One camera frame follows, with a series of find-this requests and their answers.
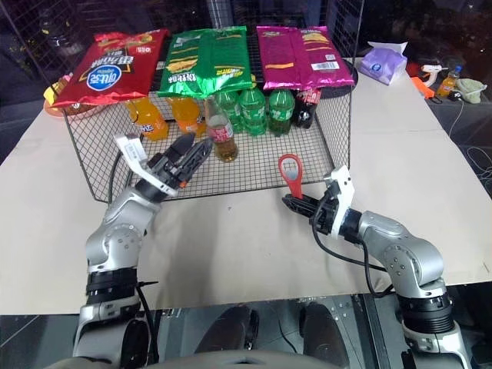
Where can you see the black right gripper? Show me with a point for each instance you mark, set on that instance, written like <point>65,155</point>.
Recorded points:
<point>326,213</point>

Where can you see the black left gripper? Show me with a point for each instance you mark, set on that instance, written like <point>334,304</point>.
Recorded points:
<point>171,167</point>

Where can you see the red bottle opener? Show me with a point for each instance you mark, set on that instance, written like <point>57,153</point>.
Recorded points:
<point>294,182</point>

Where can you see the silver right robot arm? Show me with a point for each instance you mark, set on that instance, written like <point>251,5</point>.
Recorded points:
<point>407,257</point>

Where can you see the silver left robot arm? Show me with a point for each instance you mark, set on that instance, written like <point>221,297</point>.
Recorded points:
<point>115,238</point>

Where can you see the glass bottle with red label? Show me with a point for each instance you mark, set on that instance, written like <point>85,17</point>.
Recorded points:
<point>223,134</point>

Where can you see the orange soda bottle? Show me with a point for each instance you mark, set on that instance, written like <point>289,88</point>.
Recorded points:
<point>188,115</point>
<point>148,121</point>

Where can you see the green soda bottle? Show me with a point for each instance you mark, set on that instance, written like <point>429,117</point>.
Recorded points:
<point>253,111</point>
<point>230,107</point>
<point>280,113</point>

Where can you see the dark cola bottle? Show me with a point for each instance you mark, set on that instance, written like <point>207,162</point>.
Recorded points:
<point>305,109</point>

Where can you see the small orange drink bottle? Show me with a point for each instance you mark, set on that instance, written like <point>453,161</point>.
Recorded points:
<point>447,84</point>

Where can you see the green chip bag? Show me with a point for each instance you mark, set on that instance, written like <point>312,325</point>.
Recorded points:
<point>203,61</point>

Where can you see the red chip bag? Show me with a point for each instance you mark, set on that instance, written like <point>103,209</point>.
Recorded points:
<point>111,73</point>

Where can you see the dark rounded shape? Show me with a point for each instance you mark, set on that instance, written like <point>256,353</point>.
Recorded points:
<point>227,330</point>
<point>323,330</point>

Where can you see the magenta chip bag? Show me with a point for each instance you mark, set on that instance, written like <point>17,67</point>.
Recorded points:
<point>300,57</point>

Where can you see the purple tissue pack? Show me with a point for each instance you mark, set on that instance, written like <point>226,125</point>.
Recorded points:
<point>382,61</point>

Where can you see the white glue gun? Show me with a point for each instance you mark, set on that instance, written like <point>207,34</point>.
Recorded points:
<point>432,73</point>

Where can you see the small black device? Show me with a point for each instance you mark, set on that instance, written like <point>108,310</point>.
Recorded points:
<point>456,96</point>

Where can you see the pale green cloth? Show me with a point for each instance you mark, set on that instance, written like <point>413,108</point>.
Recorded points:
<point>473,90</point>

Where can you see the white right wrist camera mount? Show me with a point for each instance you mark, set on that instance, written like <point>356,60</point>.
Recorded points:
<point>345,184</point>

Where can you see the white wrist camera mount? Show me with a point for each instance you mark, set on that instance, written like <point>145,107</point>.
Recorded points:
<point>345,184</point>
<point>132,151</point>

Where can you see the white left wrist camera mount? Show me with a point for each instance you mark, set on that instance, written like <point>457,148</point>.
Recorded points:
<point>132,151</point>

